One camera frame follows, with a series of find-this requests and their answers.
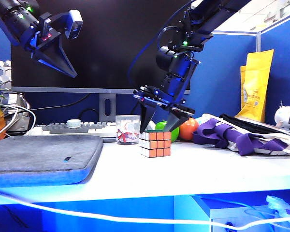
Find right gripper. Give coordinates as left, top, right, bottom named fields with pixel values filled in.
left=132, top=86, right=196, bottom=133

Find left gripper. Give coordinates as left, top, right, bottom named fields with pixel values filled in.
left=26, top=12, right=78, bottom=78

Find multicoloured Rubik's cube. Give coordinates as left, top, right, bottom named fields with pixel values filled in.
left=139, top=130, right=172, bottom=158

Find green apple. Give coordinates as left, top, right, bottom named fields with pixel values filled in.
left=155, top=120, right=180, bottom=143

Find orange round fruit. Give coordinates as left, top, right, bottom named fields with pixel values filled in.
left=178, top=117, right=200, bottom=141

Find clear plastic jar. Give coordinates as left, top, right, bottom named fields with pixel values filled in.
left=115, top=115, right=141, bottom=145

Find black computer monitor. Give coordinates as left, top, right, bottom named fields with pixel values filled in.
left=11, top=0, right=191, bottom=94

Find silver robot figure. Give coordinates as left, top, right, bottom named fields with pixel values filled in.
left=0, top=60, right=31, bottom=132

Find grey monitor stand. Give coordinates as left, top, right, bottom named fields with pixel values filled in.
left=99, top=93, right=117, bottom=123

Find grey and white keyboard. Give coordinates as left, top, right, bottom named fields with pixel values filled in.
left=26, top=120, right=158, bottom=140

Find black folded cloth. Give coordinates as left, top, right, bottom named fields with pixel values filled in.
left=219, top=113, right=290, bottom=141

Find small yellow pouch bag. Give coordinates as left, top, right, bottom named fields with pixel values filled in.
left=240, top=65, right=247, bottom=111

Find grey laptop sleeve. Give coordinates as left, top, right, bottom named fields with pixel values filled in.
left=0, top=135, right=104, bottom=186

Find large yellow pouch bag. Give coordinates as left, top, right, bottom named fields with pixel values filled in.
left=235, top=49, right=275, bottom=123

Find white drawer cabinet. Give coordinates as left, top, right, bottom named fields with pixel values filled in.
left=192, top=194, right=290, bottom=232

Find white and grey device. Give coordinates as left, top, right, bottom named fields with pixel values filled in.
left=274, top=101, right=290, bottom=130

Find clear plastic bag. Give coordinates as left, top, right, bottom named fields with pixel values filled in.
left=265, top=195, right=290, bottom=219

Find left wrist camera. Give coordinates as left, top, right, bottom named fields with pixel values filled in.
left=64, top=9, right=84, bottom=41

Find long black monitor cable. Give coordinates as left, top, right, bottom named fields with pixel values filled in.
left=28, top=94, right=91, bottom=112

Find looped black cable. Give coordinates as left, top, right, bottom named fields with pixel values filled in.
left=79, top=108, right=101, bottom=121

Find white arched cable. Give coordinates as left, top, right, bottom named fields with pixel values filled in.
left=0, top=103, right=37, bottom=132

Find blue robot arm cable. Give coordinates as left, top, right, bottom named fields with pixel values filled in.
left=128, top=0, right=194, bottom=90

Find canvas tote bag purple straps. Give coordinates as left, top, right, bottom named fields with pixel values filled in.
left=192, top=113, right=290, bottom=157

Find thin white cable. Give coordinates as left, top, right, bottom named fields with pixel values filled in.
left=0, top=110, right=19, bottom=142

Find thick white cable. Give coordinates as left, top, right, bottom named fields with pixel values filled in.
left=0, top=188, right=290, bottom=230

